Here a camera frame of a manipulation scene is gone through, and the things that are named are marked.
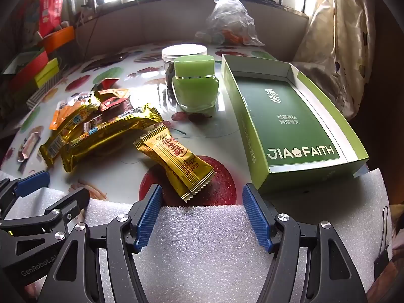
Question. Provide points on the yellow-green box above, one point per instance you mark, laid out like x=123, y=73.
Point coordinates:
x=47, y=72

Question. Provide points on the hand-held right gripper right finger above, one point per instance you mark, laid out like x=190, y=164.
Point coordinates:
x=257, y=221

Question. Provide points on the gold peanut candy packet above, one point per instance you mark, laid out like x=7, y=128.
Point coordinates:
x=176, y=161

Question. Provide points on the orange box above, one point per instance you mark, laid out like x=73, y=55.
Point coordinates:
x=60, y=39

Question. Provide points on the cream patterned curtain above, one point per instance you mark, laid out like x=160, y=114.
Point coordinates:
x=341, y=38

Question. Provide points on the long gold snack packet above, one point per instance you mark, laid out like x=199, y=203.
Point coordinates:
x=107, y=132
x=72, y=123

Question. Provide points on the white foam sheet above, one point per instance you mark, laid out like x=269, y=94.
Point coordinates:
x=202, y=258

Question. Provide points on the green cosmetic jar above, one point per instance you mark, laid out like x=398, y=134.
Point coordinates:
x=194, y=85

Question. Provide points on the green cardboard box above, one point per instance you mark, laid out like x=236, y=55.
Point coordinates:
x=284, y=116

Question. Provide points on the red black candy packet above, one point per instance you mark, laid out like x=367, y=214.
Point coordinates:
x=115, y=105

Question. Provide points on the clear plastic bag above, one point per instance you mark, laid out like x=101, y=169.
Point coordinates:
x=230, y=19

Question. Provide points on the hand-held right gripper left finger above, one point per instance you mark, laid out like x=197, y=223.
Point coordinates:
x=148, y=221

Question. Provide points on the white orange snack packet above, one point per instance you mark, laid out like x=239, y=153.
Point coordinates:
x=58, y=116

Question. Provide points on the red packaging bag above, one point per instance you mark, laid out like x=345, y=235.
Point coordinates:
x=52, y=6

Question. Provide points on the clear jar white lid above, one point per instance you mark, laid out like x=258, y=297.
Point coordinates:
x=183, y=50

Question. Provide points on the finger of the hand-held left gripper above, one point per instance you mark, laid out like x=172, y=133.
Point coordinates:
x=31, y=183
x=68, y=206

